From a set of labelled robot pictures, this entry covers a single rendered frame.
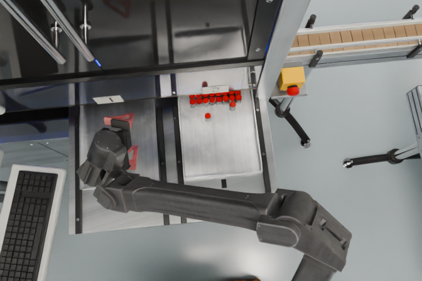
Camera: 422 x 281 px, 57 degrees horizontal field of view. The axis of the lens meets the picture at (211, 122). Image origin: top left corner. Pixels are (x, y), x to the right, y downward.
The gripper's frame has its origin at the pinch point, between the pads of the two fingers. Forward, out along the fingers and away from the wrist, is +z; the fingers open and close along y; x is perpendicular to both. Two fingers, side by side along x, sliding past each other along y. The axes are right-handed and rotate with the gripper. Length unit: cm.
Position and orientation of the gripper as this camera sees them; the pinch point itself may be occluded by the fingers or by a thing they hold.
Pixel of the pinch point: (132, 131)
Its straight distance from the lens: 100.7
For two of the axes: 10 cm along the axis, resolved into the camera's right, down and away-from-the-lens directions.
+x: 9.5, 1.5, -2.7
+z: 3.1, -4.7, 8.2
